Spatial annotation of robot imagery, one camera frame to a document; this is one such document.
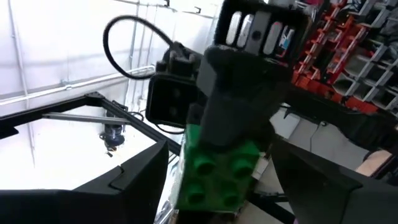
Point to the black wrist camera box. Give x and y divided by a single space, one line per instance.
171 99

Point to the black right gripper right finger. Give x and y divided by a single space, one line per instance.
326 199

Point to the shelving with orange bins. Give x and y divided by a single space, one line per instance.
357 62

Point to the black overhead camera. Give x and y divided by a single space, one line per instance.
112 137

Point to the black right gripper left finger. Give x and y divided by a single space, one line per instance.
93 205

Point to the small green square brick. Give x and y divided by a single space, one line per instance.
217 174

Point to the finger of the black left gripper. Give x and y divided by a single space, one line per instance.
242 99
208 219

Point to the silver camera mount bar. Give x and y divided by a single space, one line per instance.
87 118

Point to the black aluminium table frame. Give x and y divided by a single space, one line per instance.
62 107

